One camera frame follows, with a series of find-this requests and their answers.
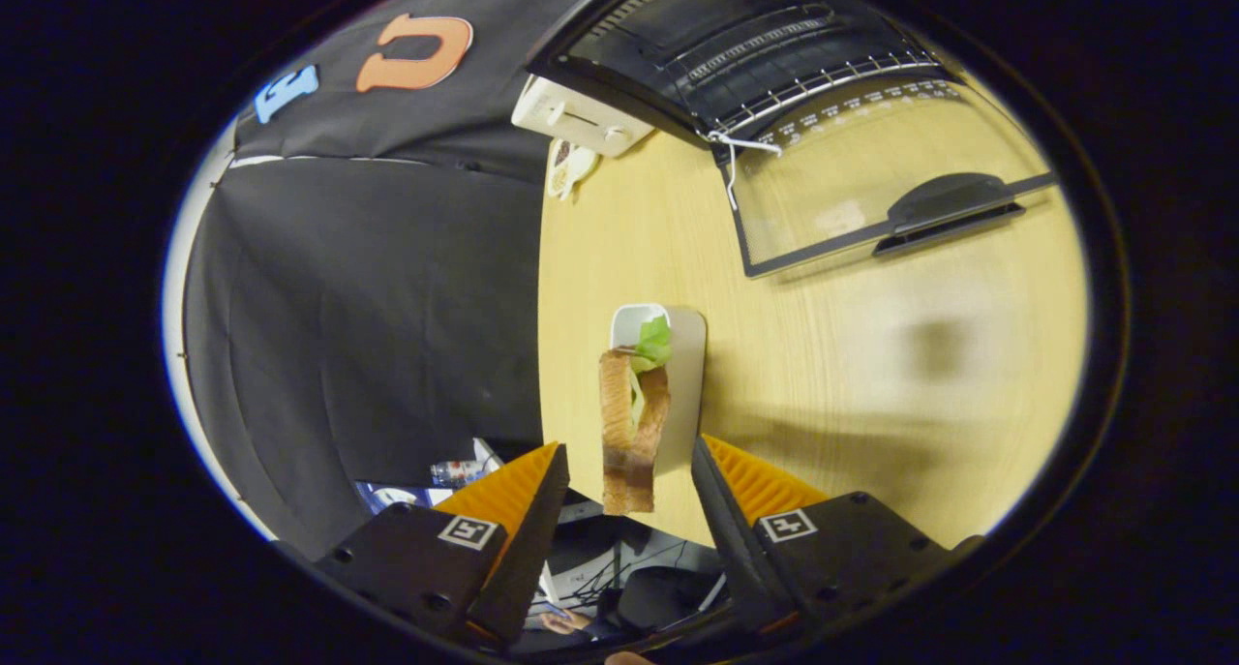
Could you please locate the toast sandwich with lettuce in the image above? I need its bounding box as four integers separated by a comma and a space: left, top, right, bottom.
598, 315, 674, 516

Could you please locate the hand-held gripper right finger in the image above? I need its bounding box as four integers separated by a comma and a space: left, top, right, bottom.
690, 434, 983, 637

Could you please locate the white rectangular plate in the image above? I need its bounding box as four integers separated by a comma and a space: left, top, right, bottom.
610, 303, 708, 477

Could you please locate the white string tie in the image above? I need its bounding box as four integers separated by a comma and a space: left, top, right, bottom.
707, 131, 783, 213

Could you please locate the metal wire oven rack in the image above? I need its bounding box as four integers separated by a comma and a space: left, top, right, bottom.
668, 7, 945, 138

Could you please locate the black toaster oven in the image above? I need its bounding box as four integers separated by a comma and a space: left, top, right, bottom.
528, 0, 1056, 279

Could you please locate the black backdrop cloth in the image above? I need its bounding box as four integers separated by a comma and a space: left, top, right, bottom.
184, 0, 620, 559

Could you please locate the white power strip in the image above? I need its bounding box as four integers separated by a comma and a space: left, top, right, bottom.
511, 75, 654, 158

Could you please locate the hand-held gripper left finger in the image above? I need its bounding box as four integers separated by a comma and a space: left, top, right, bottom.
315, 441, 571, 647

